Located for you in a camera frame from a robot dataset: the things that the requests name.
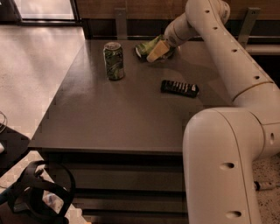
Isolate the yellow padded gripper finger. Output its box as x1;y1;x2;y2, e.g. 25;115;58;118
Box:
147;40;170;62

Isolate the green jalapeno chip bag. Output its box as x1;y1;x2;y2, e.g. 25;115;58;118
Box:
135;35;175;61

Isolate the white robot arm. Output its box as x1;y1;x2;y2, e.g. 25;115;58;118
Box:
164;0;280;224

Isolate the green soda can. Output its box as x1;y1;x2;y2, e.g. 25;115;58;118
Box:
103;42;124;81

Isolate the grey drawer cabinet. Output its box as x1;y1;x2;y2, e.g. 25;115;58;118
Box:
31;40;230;224

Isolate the striped power strip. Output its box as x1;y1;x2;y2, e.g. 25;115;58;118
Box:
254;181;276;191

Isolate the black side table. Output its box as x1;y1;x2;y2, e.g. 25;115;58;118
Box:
0;127;30;177

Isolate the black headset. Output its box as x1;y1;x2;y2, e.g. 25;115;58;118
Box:
5;160;75;224

